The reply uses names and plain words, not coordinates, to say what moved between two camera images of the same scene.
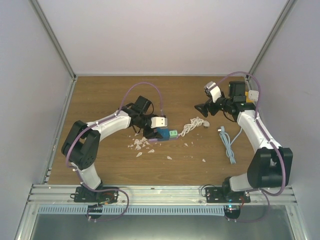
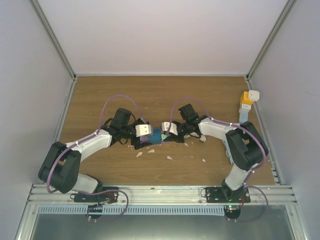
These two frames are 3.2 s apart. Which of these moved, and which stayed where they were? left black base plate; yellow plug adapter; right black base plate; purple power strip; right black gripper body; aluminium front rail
Moved: right black gripper body; purple power strip
Stayed: left black base plate; yellow plug adapter; right black base plate; aluminium front rail
